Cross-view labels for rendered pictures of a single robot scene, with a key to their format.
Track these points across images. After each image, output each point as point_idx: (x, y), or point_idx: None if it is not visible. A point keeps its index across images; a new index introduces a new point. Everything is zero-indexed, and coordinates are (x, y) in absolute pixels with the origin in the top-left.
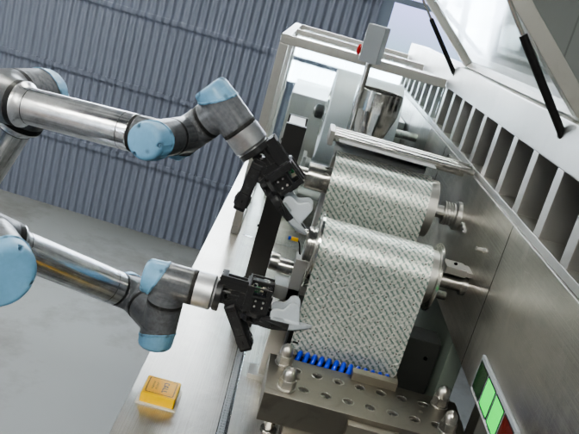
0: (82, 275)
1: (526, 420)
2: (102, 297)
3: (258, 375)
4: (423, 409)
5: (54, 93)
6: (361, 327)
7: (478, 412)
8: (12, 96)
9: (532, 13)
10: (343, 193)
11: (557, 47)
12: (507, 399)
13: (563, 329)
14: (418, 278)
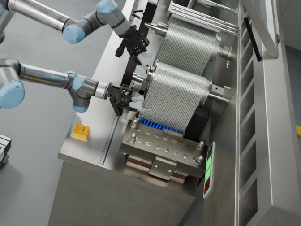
0: (47, 80)
1: (213, 184)
2: (57, 87)
3: (126, 120)
4: (191, 150)
5: (30, 0)
6: (169, 112)
7: None
8: (10, 1)
9: (251, 6)
10: (171, 42)
11: (261, 23)
12: (212, 170)
13: (230, 159)
14: (196, 96)
